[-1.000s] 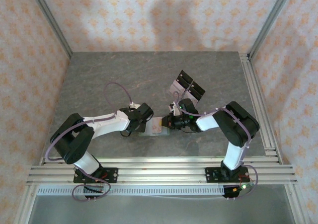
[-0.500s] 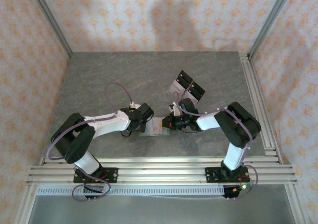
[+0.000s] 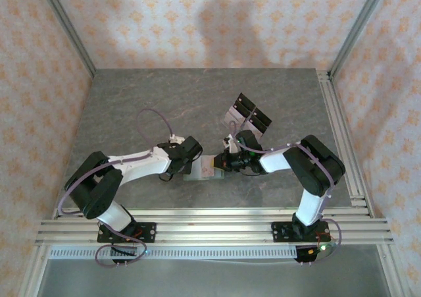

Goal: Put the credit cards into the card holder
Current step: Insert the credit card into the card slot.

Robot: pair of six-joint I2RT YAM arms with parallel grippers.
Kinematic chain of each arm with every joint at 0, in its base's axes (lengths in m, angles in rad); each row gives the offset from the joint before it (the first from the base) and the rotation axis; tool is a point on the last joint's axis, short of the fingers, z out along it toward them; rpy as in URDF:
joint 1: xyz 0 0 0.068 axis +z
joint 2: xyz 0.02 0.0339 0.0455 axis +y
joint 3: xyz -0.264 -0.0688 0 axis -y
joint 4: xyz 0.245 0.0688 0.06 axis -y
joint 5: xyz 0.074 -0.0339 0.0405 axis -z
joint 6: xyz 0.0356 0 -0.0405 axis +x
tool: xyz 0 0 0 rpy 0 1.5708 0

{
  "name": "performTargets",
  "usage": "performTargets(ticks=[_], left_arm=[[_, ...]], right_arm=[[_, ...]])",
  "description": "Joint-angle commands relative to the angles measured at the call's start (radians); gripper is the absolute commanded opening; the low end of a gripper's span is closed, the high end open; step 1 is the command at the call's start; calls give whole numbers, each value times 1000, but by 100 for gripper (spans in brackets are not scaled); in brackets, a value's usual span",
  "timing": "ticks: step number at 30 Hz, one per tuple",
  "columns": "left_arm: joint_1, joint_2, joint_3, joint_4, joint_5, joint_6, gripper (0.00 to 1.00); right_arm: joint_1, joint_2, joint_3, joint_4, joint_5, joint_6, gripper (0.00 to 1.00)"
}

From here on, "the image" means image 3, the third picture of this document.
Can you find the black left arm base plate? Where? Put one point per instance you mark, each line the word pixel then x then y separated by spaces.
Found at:
pixel 148 231

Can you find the grey metal sheet panel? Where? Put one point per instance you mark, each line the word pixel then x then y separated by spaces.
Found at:
pixel 213 280

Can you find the aluminium mounting rail beam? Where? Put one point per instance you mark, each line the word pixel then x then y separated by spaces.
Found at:
pixel 213 226

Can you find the black controller board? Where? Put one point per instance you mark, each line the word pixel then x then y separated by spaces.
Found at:
pixel 304 255
pixel 125 251

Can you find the black left controller board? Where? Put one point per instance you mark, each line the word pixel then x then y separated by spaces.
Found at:
pixel 125 251

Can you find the white right camera bracket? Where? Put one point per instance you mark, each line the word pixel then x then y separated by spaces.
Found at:
pixel 231 144

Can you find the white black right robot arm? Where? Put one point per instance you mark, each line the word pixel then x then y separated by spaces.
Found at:
pixel 276 160

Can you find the white left camera bracket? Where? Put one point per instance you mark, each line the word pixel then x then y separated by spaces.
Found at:
pixel 174 139

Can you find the white camera bracket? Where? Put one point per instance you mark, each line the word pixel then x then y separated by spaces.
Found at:
pixel 231 144
pixel 174 139

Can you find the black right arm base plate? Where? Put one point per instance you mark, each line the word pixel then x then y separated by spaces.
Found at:
pixel 279 232

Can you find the black clear-sleeve card holder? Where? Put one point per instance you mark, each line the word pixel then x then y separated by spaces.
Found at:
pixel 253 112

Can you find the black right controller board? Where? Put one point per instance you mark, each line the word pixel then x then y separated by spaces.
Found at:
pixel 304 255

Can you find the aluminium lower frame rail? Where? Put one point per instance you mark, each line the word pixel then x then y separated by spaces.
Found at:
pixel 33 292
pixel 394 277

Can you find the orange patterned white curtain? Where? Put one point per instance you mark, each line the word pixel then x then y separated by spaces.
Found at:
pixel 210 14

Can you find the aluminium side table rail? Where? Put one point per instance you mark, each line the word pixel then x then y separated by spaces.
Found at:
pixel 343 145

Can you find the aluminium frame post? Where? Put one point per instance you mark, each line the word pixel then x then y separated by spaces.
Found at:
pixel 68 27
pixel 356 27

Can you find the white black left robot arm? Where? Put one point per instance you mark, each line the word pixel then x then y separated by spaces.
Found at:
pixel 141 165

